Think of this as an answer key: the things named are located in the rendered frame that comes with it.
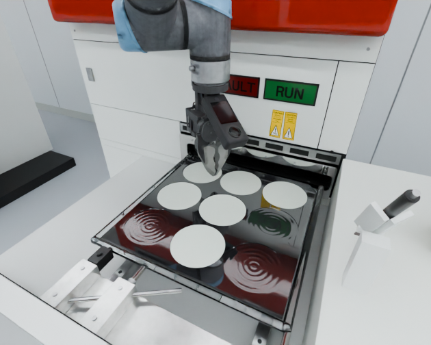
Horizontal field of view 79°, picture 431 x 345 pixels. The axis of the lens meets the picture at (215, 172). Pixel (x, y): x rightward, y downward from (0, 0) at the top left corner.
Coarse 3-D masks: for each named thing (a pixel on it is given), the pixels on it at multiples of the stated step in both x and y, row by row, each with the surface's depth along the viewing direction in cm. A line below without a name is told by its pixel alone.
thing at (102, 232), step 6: (186, 156) 74; (180, 162) 71; (174, 168) 69; (168, 174) 66; (162, 180) 64; (156, 186) 62; (144, 192) 60; (150, 192) 61; (138, 198) 58; (144, 198) 59; (132, 204) 57; (126, 210) 55; (120, 216) 54; (114, 222) 52; (108, 228) 51; (96, 234) 49; (102, 234) 50; (90, 240) 49
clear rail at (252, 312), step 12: (96, 240) 48; (120, 252) 46; (144, 264) 44; (156, 264) 44; (168, 276) 42; (180, 276) 42; (192, 288) 41; (204, 288) 40; (216, 300) 39; (228, 300) 39; (240, 312) 38; (252, 312) 37; (264, 312) 37; (276, 324) 36
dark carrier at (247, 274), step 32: (192, 160) 72; (224, 192) 60; (256, 192) 60; (128, 224) 52; (160, 224) 52; (192, 224) 52; (256, 224) 52; (288, 224) 52; (160, 256) 45; (224, 256) 45; (256, 256) 46; (288, 256) 45; (224, 288) 40; (256, 288) 40; (288, 288) 40
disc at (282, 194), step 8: (272, 184) 63; (280, 184) 63; (288, 184) 63; (264, 192) 60; (272, 192) 60; (280, 192) 60; (288, 192) 60; (296, 192) 60; (304, 192) 60; (272, 200) 58; (280, 200) 58; (288, 200) 58; (296, 200) 58; (304, 200) 58; (288, 208) 56
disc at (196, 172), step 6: (198, 162) 72; (186, 168) 69; (192, 168) 69; (198, 168) 69; (204, 168) 69; (186, 174) 67; (192, 174) 67; (198, 174) 67; (204, 174) 67; (192, 180) 64; (198, 180) 64; (204, 180) 64; (210, 180) 64
